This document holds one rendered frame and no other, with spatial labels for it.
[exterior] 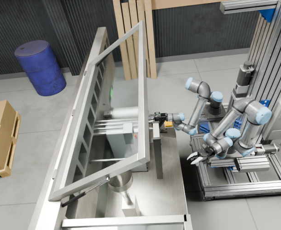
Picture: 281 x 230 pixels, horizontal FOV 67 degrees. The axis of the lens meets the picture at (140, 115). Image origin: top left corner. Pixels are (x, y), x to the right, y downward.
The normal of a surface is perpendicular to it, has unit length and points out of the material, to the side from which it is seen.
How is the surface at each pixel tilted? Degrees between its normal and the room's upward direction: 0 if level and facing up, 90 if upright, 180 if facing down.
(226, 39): 90
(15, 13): 90
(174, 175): 0
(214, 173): 0
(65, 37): 90
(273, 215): 0
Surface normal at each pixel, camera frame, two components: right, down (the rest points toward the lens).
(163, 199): -0.11, -0.69
